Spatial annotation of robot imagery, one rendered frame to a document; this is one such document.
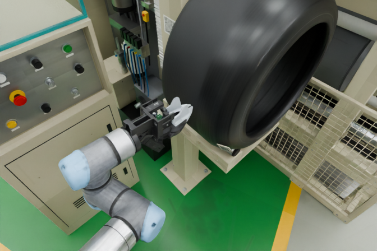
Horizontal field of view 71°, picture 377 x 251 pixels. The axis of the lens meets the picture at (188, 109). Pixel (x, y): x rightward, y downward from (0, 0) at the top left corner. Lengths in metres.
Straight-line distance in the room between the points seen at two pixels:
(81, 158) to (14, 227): 1.60
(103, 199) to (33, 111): 0.65
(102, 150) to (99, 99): 0.69
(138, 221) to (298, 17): 0.59
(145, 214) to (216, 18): 0.49
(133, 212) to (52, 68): 0.70
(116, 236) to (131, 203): 0.08
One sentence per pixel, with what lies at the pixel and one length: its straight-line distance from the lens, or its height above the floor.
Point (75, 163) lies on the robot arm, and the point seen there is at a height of 1.30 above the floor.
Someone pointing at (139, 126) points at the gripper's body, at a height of 1.29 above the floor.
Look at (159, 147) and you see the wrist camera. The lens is 0.74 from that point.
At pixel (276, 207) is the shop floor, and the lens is 1.99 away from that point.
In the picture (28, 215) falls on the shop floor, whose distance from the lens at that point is 2.16.
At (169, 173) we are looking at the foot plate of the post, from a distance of 1.99.
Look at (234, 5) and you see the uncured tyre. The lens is 0.71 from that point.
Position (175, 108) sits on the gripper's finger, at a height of 1.23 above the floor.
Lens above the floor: 1.78
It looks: 49 degrees down
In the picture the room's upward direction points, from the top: straight up
